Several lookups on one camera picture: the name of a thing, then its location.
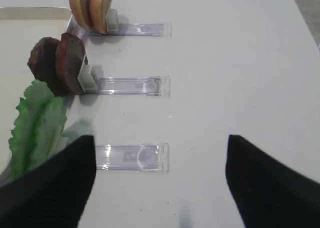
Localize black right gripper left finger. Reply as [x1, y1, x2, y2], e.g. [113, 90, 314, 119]
[0, 135, 97, 228]

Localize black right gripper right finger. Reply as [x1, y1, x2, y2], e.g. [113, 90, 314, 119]
[225, 135, 320, 228]

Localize green lettuce leaf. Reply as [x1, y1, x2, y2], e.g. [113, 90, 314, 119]
[8, 80, 67, 180]

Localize clear acrylic lettuce holder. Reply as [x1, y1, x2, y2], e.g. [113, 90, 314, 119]
[0, 119, 170, 184]

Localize rear brown meat patty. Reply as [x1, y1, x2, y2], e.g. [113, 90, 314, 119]
[27, 37, 68, 97]

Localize brown meat patty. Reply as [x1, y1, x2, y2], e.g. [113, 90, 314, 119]
[27, 37, 68, 97]
[55, 32, 86, 95]

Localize front brown meat patty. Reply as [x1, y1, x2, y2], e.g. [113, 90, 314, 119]
[55, 32, 86, 95]

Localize clear acrylic patty holder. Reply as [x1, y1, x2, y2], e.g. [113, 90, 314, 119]
[78, 65, 171, 97]

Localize clear acrylic bun holder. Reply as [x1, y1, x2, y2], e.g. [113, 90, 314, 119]
[67, 8, 173, 38]

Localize golden bun slice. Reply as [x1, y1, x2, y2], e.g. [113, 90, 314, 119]
[69, 0, 94, 31]

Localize pale rear bun slice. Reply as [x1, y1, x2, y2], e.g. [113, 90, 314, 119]
[89, 0, 111, 34]

